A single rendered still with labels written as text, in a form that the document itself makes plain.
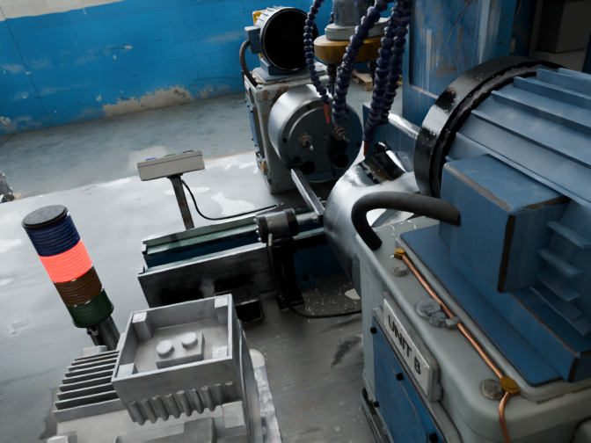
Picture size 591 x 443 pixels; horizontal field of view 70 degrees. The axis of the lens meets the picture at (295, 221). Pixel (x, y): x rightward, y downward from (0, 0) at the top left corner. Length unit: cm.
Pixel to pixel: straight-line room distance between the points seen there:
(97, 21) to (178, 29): 99
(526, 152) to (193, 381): 37
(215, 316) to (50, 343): 67
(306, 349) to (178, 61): 576
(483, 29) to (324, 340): 66
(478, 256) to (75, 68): 638
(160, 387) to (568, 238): 38
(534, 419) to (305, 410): 49
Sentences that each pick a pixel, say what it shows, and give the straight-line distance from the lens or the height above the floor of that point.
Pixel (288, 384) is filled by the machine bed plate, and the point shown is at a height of 80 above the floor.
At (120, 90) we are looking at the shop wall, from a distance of 654.
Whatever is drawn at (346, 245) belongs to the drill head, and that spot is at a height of 107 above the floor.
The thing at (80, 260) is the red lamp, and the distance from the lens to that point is 69.
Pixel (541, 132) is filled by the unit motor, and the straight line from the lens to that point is 38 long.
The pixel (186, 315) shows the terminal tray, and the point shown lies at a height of 113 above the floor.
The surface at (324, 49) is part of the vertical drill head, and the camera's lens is 89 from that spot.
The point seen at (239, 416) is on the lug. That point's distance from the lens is 48.
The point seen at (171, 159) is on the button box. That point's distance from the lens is 119.
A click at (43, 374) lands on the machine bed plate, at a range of 109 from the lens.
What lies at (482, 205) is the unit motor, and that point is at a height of 130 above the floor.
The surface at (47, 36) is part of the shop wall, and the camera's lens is 659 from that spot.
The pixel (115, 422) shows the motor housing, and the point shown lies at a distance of 53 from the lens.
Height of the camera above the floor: 147
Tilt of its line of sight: 31 degrees down
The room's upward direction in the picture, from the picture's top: 8 degrees counter-clockwise
